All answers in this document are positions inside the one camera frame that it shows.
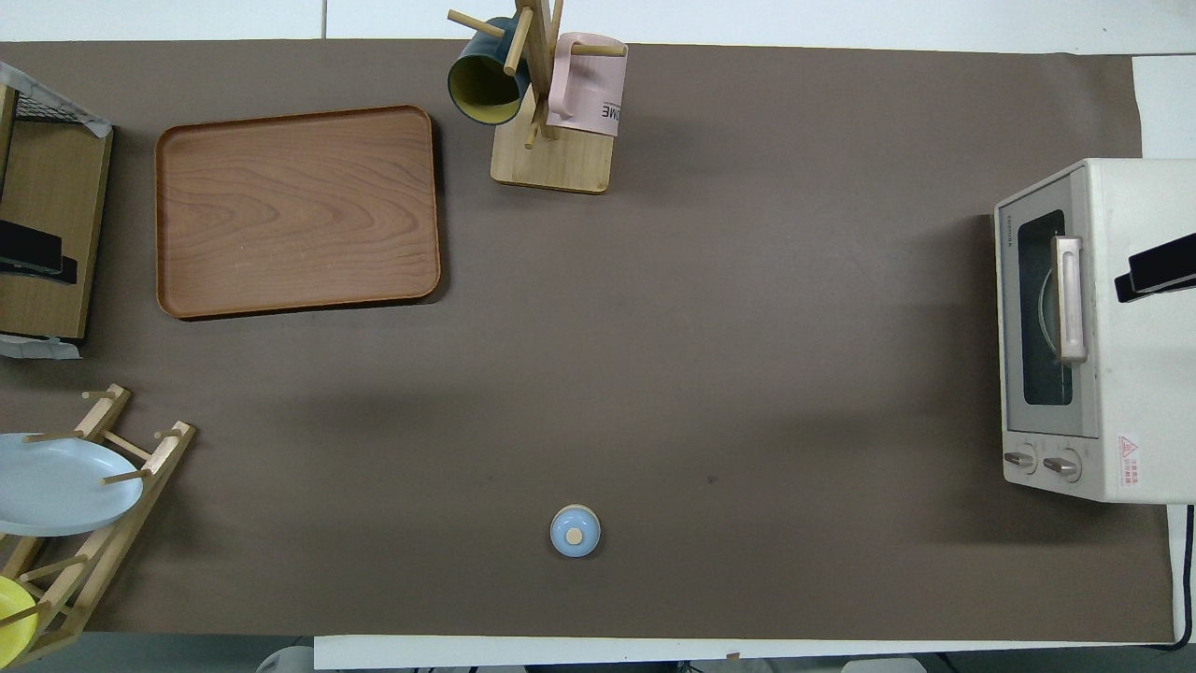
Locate toaster oven glass door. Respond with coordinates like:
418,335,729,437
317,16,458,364
995,180,1102,440

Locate white toaster oven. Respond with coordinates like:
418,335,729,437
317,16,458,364
992,157,1196,506

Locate brown table mat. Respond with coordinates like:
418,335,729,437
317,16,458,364
0,39,1176,646

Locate wooden mug tree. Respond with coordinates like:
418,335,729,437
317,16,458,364
447,0,629,195

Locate pink mug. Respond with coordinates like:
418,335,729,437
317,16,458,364
546,32,629,138

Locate dark blue mug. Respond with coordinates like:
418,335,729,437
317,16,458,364
447,28,532,127

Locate brown wooden tray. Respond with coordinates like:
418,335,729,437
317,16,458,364
154,105,442,321

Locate large white mesh tape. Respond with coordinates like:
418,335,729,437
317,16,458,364
0,61,113,139

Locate wooden dish rack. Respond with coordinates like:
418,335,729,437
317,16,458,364
0,383,197,666

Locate light blue plate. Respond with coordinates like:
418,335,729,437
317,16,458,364
0,432,145,537

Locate yellow plate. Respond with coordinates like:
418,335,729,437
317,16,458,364
0,575,40,663

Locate beige oven door handle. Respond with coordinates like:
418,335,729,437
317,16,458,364
1052,236,1089,364

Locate black wire basket shelf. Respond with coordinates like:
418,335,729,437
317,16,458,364
0,84,115,342

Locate black wire basket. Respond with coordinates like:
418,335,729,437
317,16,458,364
0,89,94,127

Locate black oven power cable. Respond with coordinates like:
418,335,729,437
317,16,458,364
1159,505,1196,651

